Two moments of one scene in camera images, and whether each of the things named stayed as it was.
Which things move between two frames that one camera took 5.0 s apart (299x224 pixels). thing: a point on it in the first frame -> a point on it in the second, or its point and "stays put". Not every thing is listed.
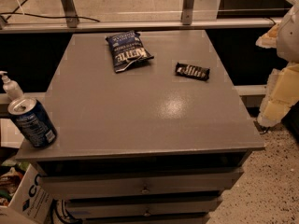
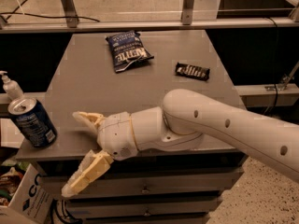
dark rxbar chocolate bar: (192, 72) stays put
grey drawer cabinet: (150, 129) stays put
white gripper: (290, 37) -> (117, 134)
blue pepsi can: (33, 121) stays put
